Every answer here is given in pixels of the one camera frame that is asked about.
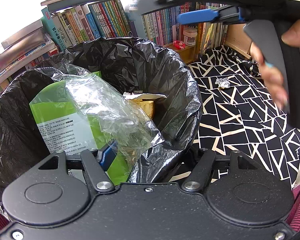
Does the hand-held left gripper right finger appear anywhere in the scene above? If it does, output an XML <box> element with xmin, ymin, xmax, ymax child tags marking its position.
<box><xmin>182</xmin><ymin>149</ymin><xmax>263</xmax><ymax>193</ymax></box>

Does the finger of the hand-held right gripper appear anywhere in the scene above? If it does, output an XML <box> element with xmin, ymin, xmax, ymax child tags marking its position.
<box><xmin>176</xmin><ymin>6</ymin><xmax>248</xmax><ymax>26</ymax></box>
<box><xmin>137</xmin><ymin>0</ymin><xmax>240</xmax><ymax>15</ymax></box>

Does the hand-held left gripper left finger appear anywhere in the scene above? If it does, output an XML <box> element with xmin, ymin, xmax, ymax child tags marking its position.
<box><xmin>36</xmin><ymin>141</ymin><xmax>118</xmax><ymax>193</ymax></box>

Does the large orange peel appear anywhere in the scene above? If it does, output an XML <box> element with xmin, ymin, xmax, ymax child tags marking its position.
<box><xmin>130</xmin><ymin>99</ymin><xmax>155</xmax><ymax>118</ymax></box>

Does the clear plastic bag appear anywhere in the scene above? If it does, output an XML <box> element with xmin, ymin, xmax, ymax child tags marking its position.
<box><xmin>50</xmin><ymin>64</ymin><xmax>165</xmax><ymax>160</ymax></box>

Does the black bag lined trash bin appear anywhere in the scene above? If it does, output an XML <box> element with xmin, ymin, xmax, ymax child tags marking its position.
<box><xmin>0</xmin><ymin>37</ymin><xmax>203</xmax><ymax>218</ymax></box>

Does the white tissue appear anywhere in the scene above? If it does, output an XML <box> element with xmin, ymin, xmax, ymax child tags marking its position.
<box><xmin>122</xmin><ymin>92</ymin><xmax>167</xmax><ymax>100</ymax></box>

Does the silver foil ball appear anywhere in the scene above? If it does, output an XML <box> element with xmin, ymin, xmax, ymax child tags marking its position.
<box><xmin>216</xmin><ymin>77</ymin><xmax>231</xmax><ymax>90</ymax></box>

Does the green snack packet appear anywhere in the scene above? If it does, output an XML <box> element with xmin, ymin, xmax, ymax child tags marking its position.
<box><xmin>29</xmin><ymin>71</ymin><xmax>130</xmax><ymax>184</ymax></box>

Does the person's right hand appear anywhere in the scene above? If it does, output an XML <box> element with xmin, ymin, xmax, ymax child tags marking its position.
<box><xmin>250</xmin><ymin>19</ymin><xmax>300</xmax><ymax>109</ymax></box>

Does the wooden book shelf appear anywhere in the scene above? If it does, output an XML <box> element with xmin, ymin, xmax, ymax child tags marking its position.
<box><xmin>162</xmin><ymin>41</ymin><xmax>200</xmax><ymax>65</ymax></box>

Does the white blue paper box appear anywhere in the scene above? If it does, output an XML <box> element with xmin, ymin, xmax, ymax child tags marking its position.
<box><xmin>127</xmin><ymin>0</ymin><xmax>150</xmax><ymax>12</ymax></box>

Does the brown cardboard box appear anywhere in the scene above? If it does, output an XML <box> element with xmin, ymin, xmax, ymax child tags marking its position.
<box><xmin>225</xmin><ymin>25</ymin><xmax>259</xmax><ymax>60</ymax></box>

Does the black geometric patterned tablecloth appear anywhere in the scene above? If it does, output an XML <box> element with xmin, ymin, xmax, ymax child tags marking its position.
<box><xmin>170</xmin><ymin>45</ymin><xmax>300</xmax><ymax>188</ymax></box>

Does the row of upright books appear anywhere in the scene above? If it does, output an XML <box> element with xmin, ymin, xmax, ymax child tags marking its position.
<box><xmin>41</xmin><ymin>0</ymin><xmax>229</xmax><ymax>55</ymax></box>

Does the pile of flat-lying books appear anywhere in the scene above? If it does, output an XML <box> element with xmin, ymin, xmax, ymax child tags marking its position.
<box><xmin>0</xmin><ymin>19</ymin><xmax>59</xmax><ymax>105</ymax></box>

